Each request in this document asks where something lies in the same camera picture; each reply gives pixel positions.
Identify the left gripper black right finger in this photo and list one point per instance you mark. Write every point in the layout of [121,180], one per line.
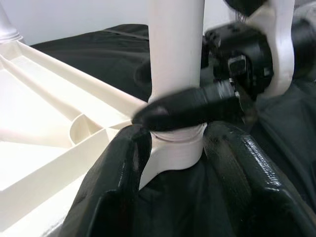
[259,197]

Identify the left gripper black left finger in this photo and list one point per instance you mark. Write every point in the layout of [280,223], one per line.
[108,197]

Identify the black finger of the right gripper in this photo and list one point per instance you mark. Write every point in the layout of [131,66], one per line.
[144,74]
[187,108]

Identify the white plastic table leg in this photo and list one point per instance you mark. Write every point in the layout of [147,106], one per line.
[175,49]
[7,22]

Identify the white plastic table top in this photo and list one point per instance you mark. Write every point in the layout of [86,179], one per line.
[49,111]

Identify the black tablecloth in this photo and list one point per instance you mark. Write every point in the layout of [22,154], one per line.
[98,56]

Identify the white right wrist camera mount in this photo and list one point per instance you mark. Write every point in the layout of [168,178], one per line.
[281,49]

